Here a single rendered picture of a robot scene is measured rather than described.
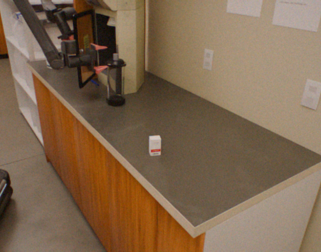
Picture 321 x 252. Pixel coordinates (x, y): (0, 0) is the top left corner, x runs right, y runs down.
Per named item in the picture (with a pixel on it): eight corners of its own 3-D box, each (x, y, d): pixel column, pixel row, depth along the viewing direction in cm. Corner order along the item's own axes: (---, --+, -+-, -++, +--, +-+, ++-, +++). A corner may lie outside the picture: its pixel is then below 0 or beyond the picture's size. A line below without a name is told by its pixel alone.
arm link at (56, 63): (55, 65, 151) (52, 67, 143) (51, 41, 147) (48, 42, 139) (80, 63, 152) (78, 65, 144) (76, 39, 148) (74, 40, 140)
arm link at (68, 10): (48, 20, 173) (44, 6, 166) (65, 13, 178) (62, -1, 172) (61, 29, 168) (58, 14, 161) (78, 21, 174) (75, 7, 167)
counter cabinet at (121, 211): (112, 143, 317) (107, 56, 276) (281, 305, 165) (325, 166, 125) (46, 161, 283) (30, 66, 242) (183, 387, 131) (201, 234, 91)
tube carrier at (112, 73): (122, 96, 175) (122, 59, 166) (128, 103, 166) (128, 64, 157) (103, 98, 171) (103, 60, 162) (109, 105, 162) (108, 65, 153)
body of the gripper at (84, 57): (94, 50, 147) (79, 51, 143) (95, 70, 152) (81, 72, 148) (89, 47, 152) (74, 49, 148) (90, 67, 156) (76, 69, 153)
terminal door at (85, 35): (96, 73, 200) (92, 8, 182) (80, 89, 173) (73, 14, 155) (95, 73, 200) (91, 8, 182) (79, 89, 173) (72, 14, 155)
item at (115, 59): (122, 63, 166) (122, 51, 163) (126, 68, 158) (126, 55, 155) (105, 64, 163) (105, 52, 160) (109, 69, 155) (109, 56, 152)
